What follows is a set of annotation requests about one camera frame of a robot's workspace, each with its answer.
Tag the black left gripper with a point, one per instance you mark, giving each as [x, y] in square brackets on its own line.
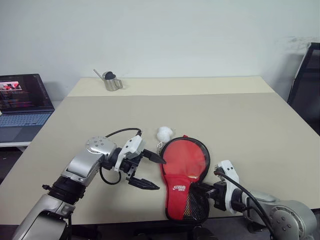
[131, 170]

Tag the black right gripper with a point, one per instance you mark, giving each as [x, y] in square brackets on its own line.
[220, 195]

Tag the red and black paddle case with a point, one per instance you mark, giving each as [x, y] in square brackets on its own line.
[175, 185]

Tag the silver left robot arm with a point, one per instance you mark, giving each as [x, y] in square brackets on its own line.
[80, 165]

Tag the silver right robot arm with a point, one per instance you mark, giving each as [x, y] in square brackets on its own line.
[287, 215]

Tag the stainless steel spouted jug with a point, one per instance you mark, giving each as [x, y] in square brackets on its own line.
[112, 85]

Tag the black rounded jug lid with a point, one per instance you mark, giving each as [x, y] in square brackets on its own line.
[110, 75]

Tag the open grey laptop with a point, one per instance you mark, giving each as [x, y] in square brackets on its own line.
[22, 120]

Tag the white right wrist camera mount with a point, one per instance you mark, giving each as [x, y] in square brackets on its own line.
[231, 172]

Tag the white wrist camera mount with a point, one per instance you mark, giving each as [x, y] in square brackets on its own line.
[231, 172]
[133, 146]

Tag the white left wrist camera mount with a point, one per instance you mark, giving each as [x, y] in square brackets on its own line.
[133, 146]

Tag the black table frame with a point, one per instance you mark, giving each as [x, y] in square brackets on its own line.
[140, 231]

